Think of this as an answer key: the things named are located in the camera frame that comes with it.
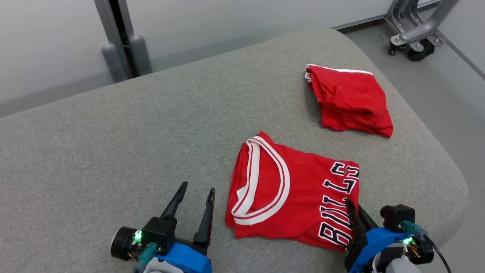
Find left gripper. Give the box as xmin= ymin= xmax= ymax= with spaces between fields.
xmin=111 ymin=181 xmax=216 ymax=273

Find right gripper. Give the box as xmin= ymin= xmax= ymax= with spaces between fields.
xmin=344 ymin=198 xmax=435 ymax=273

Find red basketball jersey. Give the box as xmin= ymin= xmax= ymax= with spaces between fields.
xmin=225 ymin=131 xmax=360 ymax=252

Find red shorts with white trim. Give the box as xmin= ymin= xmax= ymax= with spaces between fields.
xmin=305 ymin=64 xmax=394 ymax=138

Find grey fabric sofa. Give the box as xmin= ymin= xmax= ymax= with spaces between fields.
xmin=0 ymin=28 xmax=470 ymax=273

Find grey wheeled stand base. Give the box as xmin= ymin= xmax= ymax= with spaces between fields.
xmin=385 ymin=0 xmax=459 ymax=62

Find right gripper cable, teal plug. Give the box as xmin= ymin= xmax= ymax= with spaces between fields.
xmin=400 ymin=220 xmax=452 ymax=273

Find gripper cable, teal plug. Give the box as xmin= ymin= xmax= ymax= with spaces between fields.
xmin=400 ymin=220 xmax=452 ymax=273
xmin=133 ymin=243 xmax=158 ymax=273

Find left gripper cable, teal plug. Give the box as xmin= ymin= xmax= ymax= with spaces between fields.
xmin=133 ymin=243 xmax=158 ymax=273

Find grey aluminium partition post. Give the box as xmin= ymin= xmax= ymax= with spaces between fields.
xmin=94 ymin=0 xmax=153 ymax=83

